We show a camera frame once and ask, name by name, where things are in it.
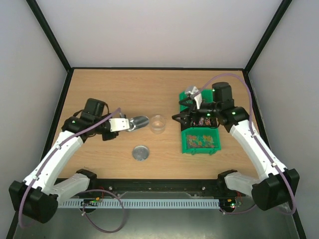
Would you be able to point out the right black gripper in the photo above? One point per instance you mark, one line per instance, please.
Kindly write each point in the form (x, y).
(188, 117)

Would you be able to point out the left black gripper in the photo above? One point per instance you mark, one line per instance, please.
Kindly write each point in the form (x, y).
(107, 137)

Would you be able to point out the black candy bin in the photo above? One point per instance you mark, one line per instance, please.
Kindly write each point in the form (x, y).
(209, 122)

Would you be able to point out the green candy bin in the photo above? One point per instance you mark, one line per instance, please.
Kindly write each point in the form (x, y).
(207, 97)
(200, 140)

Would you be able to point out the silver metal scoop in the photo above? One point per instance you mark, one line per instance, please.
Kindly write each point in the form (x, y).
(138, 122)

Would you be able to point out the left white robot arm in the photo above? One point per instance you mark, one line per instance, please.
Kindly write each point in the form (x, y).
(38, 195)

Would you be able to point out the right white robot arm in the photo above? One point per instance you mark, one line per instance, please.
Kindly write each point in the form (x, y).
(276, 184)

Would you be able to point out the clear glass jar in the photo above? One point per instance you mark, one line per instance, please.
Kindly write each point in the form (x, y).
(157, 124)

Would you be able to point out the silver metal jar lid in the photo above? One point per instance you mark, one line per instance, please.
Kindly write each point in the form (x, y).
(140, 153)

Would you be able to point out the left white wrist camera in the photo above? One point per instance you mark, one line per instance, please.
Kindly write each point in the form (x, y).
(119, 124)

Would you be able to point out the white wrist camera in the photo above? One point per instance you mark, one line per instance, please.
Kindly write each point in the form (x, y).
(119, 124)
(195, 94)

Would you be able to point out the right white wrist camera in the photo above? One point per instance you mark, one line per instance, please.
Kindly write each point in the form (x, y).
(195, 94)

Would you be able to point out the light blue cable duct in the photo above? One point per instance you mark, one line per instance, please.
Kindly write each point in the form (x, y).
(142, 204)

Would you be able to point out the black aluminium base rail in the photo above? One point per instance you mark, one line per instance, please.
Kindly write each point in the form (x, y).
(201, 187)

